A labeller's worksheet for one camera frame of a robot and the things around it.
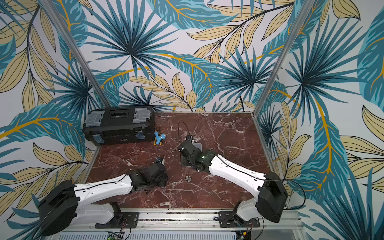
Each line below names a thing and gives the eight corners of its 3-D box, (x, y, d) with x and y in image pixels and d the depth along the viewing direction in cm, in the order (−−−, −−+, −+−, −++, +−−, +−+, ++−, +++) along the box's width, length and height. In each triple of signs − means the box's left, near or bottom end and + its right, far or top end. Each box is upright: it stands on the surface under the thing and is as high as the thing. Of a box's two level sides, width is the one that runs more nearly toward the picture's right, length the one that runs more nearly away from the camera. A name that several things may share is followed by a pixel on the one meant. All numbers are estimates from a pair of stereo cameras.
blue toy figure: (154, 145, 103) (152, 141, 99) (155, 135, 108) (154, 131, 104) (165, 145, 103) (164, 141, 100) (166, 135, 108) (165, 131, 105)
